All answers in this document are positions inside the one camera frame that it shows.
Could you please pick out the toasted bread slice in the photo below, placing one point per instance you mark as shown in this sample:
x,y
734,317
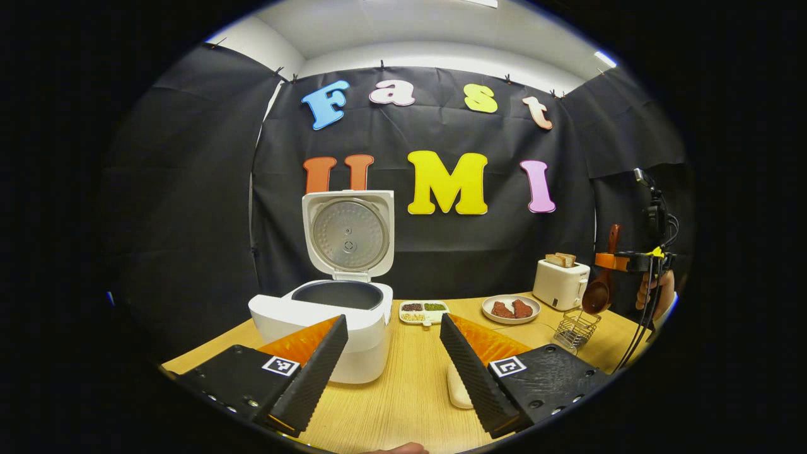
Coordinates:
x,y
567,259
553,260

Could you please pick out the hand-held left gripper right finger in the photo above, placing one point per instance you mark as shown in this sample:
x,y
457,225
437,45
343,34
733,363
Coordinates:
x,y
473,378

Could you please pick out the black backdrop cloth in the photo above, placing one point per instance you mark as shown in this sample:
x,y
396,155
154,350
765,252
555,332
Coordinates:
x,y
189,221

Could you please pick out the white divided tray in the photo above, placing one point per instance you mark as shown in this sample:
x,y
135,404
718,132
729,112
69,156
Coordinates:
x,y
425,311

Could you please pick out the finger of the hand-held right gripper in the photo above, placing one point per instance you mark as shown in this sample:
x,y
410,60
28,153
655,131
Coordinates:
x,y
621,261

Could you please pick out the brown meat piece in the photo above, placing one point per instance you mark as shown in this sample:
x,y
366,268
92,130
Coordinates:
x,y
502,309
522,309

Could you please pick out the cream rounded block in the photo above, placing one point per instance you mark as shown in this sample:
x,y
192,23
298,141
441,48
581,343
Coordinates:
x,y
457,391

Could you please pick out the ceiling light panel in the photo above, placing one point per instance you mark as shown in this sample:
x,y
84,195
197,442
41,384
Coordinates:
x,y
480,2
605,58

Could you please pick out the white round plate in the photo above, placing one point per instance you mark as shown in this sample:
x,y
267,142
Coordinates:
x,y
510,321

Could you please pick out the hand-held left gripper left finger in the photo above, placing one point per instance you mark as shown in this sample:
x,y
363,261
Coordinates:
x,y
315,378

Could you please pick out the brown wooden spoon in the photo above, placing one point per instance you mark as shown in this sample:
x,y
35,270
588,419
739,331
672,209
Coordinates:
x,y
596,299

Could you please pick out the white rice cooker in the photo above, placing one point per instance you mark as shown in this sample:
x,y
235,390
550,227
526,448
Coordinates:
x,y
277,316

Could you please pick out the white toaster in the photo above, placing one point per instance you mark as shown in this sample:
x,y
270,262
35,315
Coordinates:
x,y
558,287

